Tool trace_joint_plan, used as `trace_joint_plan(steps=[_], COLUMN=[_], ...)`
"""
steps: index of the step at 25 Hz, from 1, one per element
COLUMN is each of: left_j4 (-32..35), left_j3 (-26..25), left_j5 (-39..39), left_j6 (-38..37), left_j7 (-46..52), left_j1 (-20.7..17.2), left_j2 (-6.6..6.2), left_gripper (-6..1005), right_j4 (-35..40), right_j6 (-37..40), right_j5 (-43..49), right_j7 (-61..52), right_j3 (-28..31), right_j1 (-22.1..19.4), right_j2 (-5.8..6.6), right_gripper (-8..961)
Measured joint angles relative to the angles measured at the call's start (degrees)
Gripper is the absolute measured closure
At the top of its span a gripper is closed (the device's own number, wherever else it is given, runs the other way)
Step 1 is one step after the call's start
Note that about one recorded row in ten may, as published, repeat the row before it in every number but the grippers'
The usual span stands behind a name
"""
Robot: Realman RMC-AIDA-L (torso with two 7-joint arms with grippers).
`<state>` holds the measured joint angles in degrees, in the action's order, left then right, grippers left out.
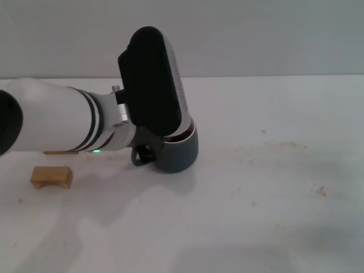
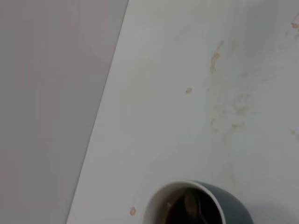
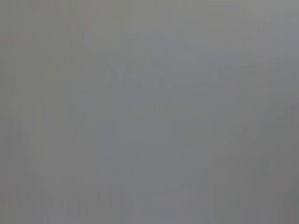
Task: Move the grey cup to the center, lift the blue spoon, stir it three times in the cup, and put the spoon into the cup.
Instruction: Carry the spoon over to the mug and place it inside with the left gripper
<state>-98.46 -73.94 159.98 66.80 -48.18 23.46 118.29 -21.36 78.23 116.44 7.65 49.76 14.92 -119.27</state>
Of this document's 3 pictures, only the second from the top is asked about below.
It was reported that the dark coffee liquid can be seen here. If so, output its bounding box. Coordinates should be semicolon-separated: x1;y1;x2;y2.
163;197;222;224

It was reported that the grey ceramic cup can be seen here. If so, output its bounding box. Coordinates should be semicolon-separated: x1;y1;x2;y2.
142;180;254;224

